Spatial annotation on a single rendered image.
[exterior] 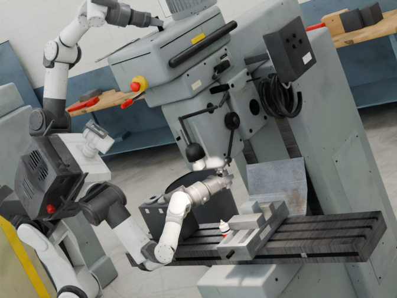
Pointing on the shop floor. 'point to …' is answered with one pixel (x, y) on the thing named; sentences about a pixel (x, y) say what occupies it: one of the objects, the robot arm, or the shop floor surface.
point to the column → (330, 158)
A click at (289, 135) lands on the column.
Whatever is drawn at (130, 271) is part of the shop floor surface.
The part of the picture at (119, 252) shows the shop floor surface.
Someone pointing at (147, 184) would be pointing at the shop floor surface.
